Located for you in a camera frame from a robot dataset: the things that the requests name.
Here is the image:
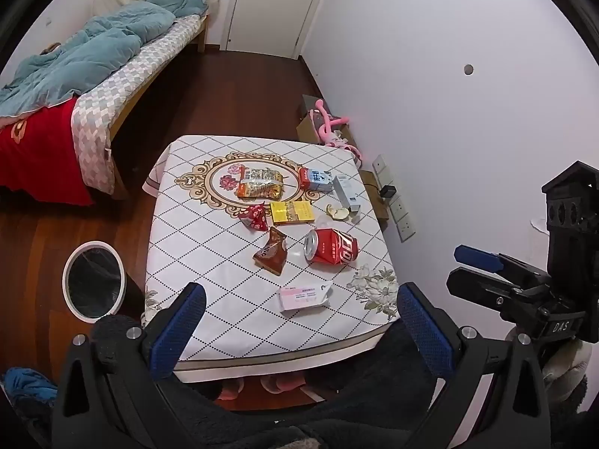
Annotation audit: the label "pink flexible holder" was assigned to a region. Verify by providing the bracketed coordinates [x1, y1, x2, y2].
[309, 98, 363, 162]

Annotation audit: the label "red and blue milk carton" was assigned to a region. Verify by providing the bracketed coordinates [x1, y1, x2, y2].
[298, 167, 334, 192]

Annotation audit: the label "red wrapper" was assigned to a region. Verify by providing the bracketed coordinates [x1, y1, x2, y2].
[238, 204, 267, 233]

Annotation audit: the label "orange snack packet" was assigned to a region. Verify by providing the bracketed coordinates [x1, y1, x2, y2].
[235, 167, 285, 199]

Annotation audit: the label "pink slipper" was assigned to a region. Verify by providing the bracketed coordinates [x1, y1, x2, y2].
[259, 374, 305, 394]

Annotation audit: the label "teal duvet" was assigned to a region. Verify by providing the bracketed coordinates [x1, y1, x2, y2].
[0, 0, 209, 120]

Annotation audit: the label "white narrow box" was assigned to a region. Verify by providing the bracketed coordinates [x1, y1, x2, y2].
[333, 174, 361, 213]

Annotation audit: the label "white round trash bin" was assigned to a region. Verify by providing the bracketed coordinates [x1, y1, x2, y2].
[62, 241, 143, 323]

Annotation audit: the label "brown wrapper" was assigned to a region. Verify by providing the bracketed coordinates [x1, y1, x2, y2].
[253, 227, 287, 276]

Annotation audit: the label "white door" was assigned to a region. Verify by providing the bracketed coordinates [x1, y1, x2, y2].
[226, 0, 335, 59]

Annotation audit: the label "person's black fleece pants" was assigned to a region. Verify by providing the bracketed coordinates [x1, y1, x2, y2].
[91, 313, 520, 449]

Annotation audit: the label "white pink tissue packet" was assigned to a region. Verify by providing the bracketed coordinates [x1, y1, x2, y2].
[278, 281, 334, 313]

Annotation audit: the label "blue cloth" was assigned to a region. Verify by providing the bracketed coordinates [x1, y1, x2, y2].
[0, 367, 59, 412]

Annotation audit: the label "white patterned tablecloth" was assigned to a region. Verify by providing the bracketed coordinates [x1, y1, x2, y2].
[142, 135, 402, 384]

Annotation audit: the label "wooden bed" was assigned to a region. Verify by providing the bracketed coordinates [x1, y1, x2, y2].
[0, 0, 223, 207]

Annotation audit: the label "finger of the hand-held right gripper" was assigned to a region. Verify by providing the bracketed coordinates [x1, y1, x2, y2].
[446, 266, 521, 312]
[454, 244, 551, 287]

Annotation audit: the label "cardboard box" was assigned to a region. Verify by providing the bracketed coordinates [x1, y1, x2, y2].
[296, 94, 352, 143]

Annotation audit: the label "checkered bed sheet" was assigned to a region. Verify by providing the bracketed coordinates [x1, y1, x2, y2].
[70, 13, 203, 196]

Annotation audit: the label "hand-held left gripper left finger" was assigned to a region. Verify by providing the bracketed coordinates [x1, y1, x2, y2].
[51, 282, 207, 449]

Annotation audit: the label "yellow box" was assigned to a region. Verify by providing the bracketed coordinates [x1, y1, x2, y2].
[270, 200, 316, 226]

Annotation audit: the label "red blanket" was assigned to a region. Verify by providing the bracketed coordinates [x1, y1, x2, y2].
[0, 98, 97, 207]

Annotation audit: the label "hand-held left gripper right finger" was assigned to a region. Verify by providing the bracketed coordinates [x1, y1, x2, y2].
[397, 282, 553, 449]

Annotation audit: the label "red soda can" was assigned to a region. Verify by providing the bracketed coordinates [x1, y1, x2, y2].
[304, 227, 359, 266]

